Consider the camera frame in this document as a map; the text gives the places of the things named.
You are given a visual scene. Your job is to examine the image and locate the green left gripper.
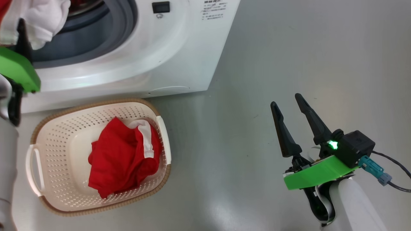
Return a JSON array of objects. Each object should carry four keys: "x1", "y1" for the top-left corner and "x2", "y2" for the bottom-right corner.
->
[{"x1": 0, "y1": 18, "x2": 41, "y2": 94}]

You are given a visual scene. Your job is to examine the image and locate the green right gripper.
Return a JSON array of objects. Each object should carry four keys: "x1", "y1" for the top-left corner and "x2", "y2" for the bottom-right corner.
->
[{"x1": 270, "y1": 93, "x2": 361, "y2": 191}]

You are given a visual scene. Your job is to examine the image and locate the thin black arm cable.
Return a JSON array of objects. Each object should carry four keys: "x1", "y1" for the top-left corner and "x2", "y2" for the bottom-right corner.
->
[{"x1": 372, "y1": 151, "x2": 411, "y2": 179}]

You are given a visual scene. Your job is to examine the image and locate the black camera cable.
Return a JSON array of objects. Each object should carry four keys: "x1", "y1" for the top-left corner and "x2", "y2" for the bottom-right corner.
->
[{"x1": 387, "y1": 180, "x2": 411, "y2": 193}]

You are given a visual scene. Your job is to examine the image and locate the red garment with white trim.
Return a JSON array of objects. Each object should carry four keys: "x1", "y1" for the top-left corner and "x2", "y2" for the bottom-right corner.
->
[{"x1": 88, "y1": 116, "x2": 162, "y2": 199}]

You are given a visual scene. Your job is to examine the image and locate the teal cable connector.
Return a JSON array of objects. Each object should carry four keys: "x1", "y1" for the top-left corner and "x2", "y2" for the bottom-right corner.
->
[{"x1": 358, "y1": 156, "x2": 393, "y2": 187}]

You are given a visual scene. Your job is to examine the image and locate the black door lock socket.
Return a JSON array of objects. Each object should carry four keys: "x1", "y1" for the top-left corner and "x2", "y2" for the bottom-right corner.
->
[{"x1": 152, "y1": 2, "x2": 171, "y2": 14}]

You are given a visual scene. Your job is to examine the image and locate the white and red garment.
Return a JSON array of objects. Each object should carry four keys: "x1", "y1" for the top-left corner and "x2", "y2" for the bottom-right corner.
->
[{"x1": 0, "y1": 0, "x2": 72, "y2": 50}]

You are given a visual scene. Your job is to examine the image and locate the cream perforated laundry basket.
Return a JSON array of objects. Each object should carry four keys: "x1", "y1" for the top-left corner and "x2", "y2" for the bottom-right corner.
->
[{"x1": 26, "y1": 98, "x2": 172, "y2": 216}]

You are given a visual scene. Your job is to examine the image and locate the grey rubber door gasket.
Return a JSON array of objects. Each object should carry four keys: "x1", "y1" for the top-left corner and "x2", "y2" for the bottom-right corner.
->
[{"x1": 31, "y1": 0, "x2": 139, "y2": 68}]

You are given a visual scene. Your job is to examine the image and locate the white front-load washing machine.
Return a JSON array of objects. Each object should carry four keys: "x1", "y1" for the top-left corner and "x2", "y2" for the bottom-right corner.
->
[{"x1": 0, "y1": 0, "x2": 241, "y2": 115}]

